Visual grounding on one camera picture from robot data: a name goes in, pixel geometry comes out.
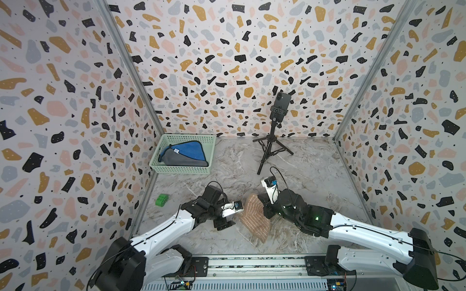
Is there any striped orange dishcloth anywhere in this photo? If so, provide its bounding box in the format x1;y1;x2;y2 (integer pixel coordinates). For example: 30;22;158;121
240;194;271;243

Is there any grey blue microfibre cloth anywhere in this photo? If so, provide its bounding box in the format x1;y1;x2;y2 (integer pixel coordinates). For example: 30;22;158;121
158;141;209;167

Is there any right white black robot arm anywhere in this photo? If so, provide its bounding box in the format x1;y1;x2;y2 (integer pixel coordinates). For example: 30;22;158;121
258;187;439;291

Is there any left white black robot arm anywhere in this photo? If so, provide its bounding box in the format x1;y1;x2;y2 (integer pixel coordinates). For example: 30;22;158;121
86;185;244;291

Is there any green toy block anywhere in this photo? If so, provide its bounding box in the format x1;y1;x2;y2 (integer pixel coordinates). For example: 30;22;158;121
155;194;169;207

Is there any mint green plastic basket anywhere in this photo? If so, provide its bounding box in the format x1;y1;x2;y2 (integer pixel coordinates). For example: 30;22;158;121
149;134;217;175

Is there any black phone tripod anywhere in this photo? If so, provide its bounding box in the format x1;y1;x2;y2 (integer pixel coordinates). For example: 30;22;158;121
252;118;294;175

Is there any black smartphone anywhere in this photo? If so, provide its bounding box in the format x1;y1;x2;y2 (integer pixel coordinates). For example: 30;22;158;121
270;92;291;122

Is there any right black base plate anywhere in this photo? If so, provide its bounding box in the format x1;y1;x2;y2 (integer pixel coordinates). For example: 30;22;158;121
304;255;356;277

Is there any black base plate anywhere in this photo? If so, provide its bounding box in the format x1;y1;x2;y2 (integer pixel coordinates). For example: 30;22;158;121
170;257;209;278
304;255;356;277

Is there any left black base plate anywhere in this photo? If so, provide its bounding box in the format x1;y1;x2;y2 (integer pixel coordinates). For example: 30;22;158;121
170;257;209;278

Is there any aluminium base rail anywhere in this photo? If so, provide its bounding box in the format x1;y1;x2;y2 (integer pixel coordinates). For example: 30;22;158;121
141;253;412;283

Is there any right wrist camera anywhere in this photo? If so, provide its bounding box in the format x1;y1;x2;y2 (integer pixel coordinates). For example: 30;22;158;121
261;176;279;204

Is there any white perforated cable duct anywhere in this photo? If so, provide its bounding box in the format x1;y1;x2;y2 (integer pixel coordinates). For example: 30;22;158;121
141;279;330;291

